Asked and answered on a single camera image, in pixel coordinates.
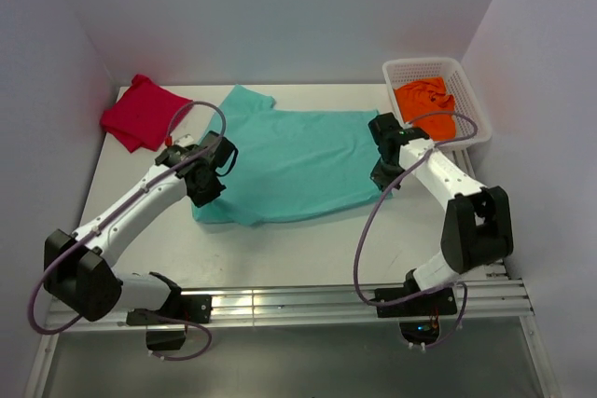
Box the teal t shirt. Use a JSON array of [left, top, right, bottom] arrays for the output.
[[191, 86, 380, 226]]

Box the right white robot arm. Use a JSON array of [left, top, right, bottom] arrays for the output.
[[368, 112, 513, 295]]

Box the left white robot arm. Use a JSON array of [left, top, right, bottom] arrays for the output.
[[43, 131, 239, 322]]

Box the orange t shirt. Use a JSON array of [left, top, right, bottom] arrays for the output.
[[394, 76, 457, 141]]

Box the white plastic basket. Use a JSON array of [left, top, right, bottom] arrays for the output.
[[382, 57, 493, 152]]

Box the folded red t shirt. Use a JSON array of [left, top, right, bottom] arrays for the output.
[[100, 75, 191, 153]]

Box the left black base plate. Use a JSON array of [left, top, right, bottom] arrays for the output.
[[126, 294, 212, 326]]

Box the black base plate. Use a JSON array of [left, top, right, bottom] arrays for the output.
[[371, 286, 458, 319], [126, 294, 212, 326]]

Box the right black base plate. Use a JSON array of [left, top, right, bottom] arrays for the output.
[[371, 286, 458, 319]]

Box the aluminium rail frame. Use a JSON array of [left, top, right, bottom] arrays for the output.
[[22, 148, 561, 398]]

